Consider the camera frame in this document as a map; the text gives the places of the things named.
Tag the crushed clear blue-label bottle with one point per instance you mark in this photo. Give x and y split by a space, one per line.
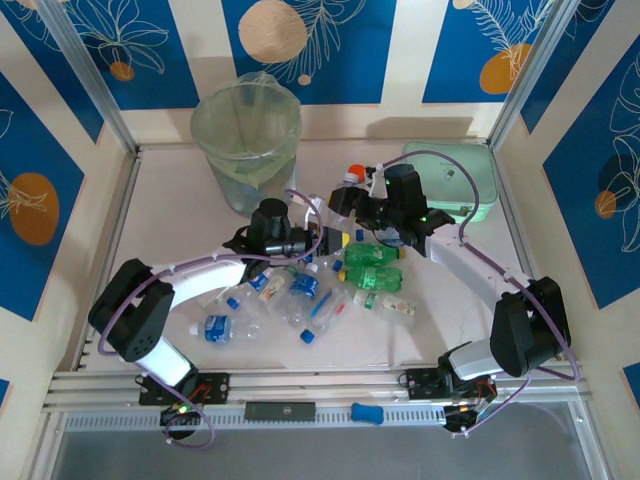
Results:
340 222

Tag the green plastic soda bottle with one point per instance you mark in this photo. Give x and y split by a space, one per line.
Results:
372 254
372 278

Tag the small clear bottle blue cap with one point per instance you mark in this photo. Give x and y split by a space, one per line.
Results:
389 239

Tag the blue-label bottle white cap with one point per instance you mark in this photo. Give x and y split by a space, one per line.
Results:
304 285

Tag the clear bottle cream label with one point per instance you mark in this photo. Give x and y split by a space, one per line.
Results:
275 287

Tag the clear bottle green white label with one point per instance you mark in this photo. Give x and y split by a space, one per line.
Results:
395 305

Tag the blue-label water bottle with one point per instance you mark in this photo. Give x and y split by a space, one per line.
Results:
217 327

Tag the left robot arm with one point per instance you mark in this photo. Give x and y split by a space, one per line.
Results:
135 310

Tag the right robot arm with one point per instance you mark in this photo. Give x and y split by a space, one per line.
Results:
520 330

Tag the green plastic bin liner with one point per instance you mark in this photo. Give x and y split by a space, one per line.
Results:
250 172

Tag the clear plastic waste bin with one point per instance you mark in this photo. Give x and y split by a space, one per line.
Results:
225 190

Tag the orange cap pill jar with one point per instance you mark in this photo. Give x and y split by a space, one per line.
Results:
356 170

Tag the mint green zip pouch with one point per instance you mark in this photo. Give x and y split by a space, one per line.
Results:
480 175

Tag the black rectangular bar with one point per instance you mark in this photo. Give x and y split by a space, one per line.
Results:
280 411

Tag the small electronics board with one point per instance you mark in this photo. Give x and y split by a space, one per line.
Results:
460 417
180 415

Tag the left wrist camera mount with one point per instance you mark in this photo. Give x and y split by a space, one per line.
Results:
318 202

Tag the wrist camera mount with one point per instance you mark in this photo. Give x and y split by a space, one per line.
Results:
376 177
318 202

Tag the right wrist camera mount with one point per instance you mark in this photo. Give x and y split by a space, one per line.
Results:
376 177

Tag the aluminium frame rail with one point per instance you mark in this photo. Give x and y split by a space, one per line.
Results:
325 385
123 200
507 175

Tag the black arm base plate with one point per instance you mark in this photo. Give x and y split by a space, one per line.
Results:
420 385
215 390

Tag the aluminium frame post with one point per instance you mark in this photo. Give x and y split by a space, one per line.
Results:
86 65
533 65

